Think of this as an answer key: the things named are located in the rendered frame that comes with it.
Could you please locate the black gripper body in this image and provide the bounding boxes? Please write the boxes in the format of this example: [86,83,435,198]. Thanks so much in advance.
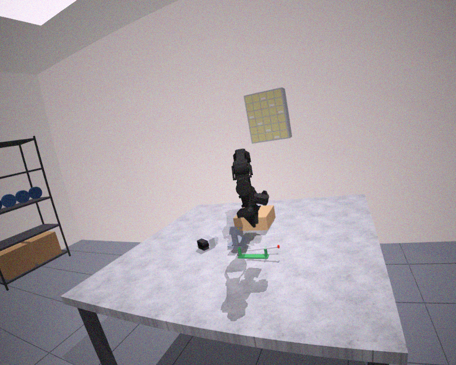
[237,190,258,218]

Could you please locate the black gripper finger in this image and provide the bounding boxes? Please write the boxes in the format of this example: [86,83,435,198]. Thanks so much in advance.
[254,205,261,224]
[244,212,256,227]

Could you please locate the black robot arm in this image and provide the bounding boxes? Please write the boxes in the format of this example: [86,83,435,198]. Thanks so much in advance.
[232,148,269,205]

